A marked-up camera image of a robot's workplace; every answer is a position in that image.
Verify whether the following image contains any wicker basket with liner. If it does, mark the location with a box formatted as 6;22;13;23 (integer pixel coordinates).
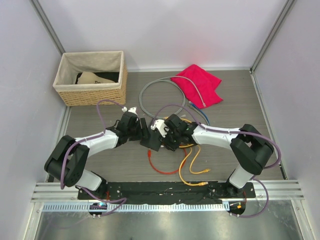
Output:
53;50;128;107

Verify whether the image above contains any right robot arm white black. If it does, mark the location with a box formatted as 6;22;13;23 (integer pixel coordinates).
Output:
151;114;274;198

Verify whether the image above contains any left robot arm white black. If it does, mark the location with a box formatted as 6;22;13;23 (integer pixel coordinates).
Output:
44;108;147;200

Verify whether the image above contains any pink folded cloth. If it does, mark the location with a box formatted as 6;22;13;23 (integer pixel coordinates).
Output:
170;64;223;109

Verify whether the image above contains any black network switch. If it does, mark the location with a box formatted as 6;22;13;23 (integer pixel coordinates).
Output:
140;129;162;152

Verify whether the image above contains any yellow ethernet cable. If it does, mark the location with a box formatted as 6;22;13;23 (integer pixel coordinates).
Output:
163;116;211;175
178;147;209;187

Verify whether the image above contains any blue ethernet cable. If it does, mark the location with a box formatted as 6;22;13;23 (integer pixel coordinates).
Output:
187;101;211;125

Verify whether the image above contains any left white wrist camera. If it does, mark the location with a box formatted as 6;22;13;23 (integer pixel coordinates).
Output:
121;106;138;117

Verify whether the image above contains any orange red ethernet cable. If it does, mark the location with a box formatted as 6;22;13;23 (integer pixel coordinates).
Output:
146;147;188;175

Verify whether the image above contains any white slotted cable duct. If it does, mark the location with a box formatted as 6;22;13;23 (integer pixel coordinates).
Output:
42;201;230;213

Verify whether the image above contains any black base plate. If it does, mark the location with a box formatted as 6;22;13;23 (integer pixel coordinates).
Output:
89;181;256;205

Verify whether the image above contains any beige cloth in basket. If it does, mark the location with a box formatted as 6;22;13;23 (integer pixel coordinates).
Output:
75;71;119;84

